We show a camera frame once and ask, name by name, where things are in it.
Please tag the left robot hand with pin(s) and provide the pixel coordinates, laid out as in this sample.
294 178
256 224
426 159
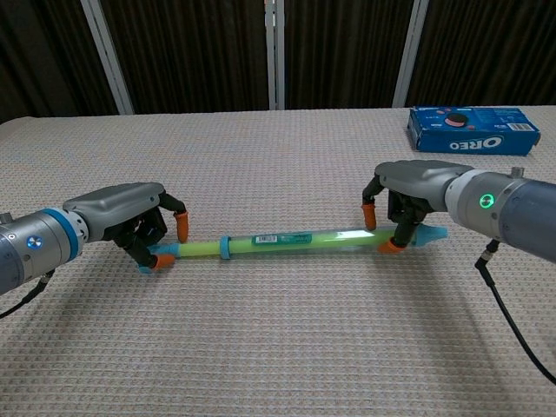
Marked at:
126 217

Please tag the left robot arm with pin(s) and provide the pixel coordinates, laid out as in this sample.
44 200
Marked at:
35 247

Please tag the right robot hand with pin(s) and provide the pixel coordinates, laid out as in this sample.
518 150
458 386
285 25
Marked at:
412 191

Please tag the white folding screen frame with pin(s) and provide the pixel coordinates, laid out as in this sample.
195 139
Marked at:
273 52

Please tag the blue Oreo cookie box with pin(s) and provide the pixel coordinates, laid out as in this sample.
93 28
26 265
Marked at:
473 130

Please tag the blue green water squirter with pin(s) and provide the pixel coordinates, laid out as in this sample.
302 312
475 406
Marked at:
295 243

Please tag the woven beige table cloth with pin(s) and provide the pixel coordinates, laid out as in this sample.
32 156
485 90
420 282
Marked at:
269 269

